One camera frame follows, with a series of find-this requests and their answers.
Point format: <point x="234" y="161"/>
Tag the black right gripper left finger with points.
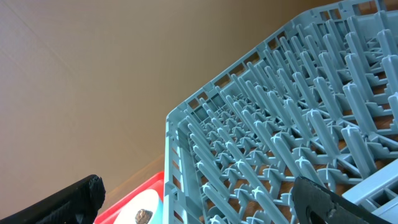
<point x="78" y="203"/>

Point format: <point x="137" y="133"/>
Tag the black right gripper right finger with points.
<point x="315" y="204"/>

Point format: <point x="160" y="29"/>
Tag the brown food ball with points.
<point x="143" y="216"/>

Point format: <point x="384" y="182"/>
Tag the small light blue bowl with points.
<point x="148" y="200"/>

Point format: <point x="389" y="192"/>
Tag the grey dishwasher rack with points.
<point x="317" y="98"/>

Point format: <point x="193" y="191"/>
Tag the red plastic tray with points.
<point x="156" y="182"/>

